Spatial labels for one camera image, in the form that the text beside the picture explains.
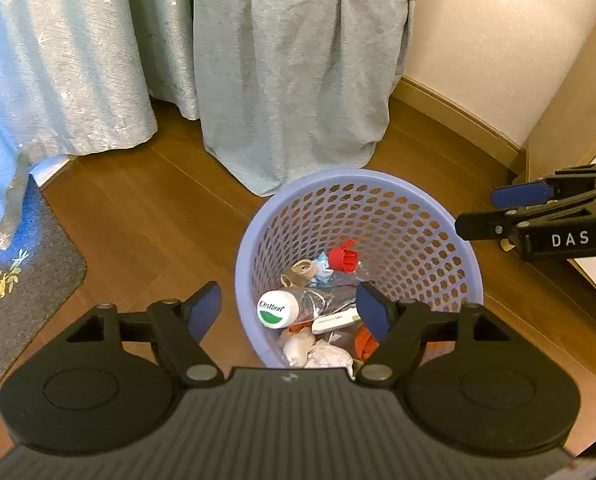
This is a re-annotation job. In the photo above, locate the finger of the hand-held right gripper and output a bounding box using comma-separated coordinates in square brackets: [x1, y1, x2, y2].
[492, 161, 596, 207]
[454, 185, 596, 242]

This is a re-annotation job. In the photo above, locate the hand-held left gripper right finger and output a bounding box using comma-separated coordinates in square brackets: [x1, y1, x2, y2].
[355, 281, 511, 388]

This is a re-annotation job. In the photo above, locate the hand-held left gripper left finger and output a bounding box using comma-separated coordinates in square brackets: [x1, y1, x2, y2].
[67, 281, 223, 388]

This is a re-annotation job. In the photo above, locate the orange plastic bag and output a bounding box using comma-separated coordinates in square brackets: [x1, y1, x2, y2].
[288, 322, 381, 361]

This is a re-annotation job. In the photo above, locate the white box with green stripe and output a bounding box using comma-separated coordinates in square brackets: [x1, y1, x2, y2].
[310, 310, 363, 335]

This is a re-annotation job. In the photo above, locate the white tissue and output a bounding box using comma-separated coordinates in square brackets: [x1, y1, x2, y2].
[305, 342, 353, 370]

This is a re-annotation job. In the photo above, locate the light blue twisted wrapper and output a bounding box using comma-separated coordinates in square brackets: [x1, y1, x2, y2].
[312, 252, 335, 286]

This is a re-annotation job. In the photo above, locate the crushed clear plastic bottle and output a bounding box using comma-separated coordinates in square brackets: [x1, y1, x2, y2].
[256, 285, 361, 330]

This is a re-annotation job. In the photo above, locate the lavender plastic mesh basket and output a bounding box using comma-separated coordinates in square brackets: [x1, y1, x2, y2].
[234, 169, 484, 371]

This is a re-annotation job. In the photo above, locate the light wooden cabinet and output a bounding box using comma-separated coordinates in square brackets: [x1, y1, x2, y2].
[510, 0, 596, 311]

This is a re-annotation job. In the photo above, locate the wooden baseboard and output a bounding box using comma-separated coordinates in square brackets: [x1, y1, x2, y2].
[393, 76, 526, 178]

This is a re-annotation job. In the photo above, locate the grey and blue floor mat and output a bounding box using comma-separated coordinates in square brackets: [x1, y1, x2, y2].
[0, 175, 89, 411]

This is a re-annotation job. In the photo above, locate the grey-green bed skirt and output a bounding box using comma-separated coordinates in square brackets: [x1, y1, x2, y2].
[193, 0, 423, 197]

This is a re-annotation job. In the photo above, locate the light blue curtain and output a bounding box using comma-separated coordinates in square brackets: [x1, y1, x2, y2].
[0, 0, 201, 248]

